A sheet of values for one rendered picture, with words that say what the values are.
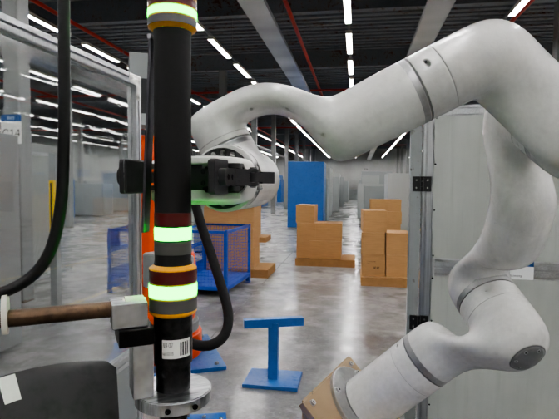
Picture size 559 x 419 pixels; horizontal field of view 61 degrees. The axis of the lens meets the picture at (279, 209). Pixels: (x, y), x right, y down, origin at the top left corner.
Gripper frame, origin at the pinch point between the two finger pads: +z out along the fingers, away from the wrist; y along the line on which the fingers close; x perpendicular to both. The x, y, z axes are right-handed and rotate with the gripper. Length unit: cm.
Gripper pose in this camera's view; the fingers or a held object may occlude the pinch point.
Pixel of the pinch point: (171, 176)
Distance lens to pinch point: 44.5
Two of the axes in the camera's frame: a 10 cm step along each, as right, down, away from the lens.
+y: -9.8, -0.1, 1.9
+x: 0.0, -10.0, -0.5
